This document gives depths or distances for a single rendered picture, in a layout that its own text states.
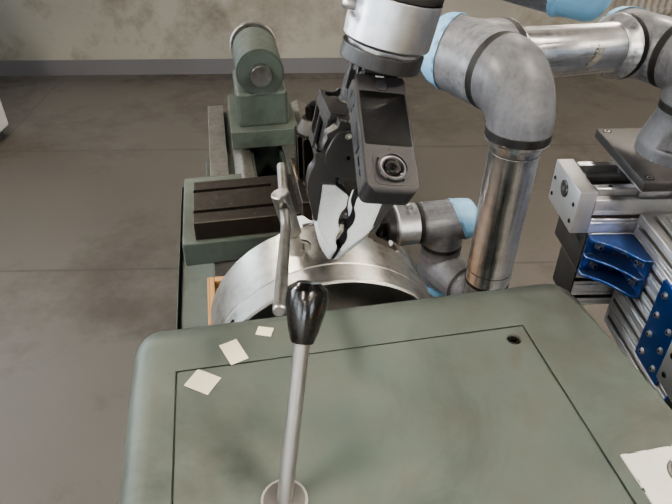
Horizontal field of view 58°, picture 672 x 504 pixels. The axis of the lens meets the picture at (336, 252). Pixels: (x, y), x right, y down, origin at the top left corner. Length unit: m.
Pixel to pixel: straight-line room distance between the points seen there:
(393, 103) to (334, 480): 0.31
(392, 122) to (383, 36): 0.07
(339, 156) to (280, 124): 1.33
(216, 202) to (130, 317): 1.32
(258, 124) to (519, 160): 1.08
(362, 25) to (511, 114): 0.42
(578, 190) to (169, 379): 0.85
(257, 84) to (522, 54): 1.02
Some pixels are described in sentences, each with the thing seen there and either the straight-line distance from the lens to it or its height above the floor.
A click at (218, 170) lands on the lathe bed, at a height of 0.87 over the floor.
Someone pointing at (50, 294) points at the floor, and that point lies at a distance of 2.88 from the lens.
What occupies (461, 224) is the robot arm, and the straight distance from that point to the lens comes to 1.10.
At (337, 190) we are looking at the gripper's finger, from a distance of 0.56.
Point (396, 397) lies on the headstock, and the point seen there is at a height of 1.26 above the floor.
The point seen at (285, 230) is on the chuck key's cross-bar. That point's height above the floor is 1.31.
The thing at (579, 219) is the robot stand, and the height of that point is 1.06.
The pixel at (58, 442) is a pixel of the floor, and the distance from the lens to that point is 2.28.
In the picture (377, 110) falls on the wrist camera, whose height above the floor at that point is 1.48.
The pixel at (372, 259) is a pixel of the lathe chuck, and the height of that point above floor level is 1.23.
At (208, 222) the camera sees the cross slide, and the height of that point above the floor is 0.97.
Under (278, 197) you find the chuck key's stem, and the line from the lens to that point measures 0.71.
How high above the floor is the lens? 1.68
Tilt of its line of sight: 36 degrees down
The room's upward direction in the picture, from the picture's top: straight up
